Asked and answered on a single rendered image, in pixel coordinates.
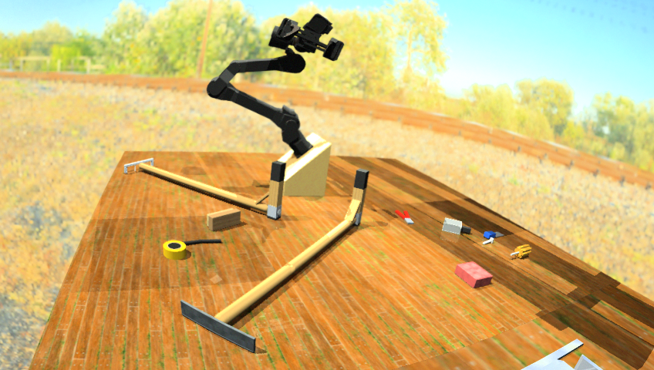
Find blue-handled scraper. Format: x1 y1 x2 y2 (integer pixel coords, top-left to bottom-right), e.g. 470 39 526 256
484 230 504 239

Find dark grey bent rod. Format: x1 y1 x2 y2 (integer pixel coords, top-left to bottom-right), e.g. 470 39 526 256
182 239 221 245

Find pink cube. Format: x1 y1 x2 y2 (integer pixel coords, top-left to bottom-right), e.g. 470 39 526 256
455 262 493 288

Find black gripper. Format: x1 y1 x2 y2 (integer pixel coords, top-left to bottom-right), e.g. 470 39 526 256
275 18 344 61

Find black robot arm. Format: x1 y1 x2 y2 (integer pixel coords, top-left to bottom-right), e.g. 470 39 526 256
207 13 333 159

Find yellow ring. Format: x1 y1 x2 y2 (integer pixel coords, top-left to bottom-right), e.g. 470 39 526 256
163 240 187 260

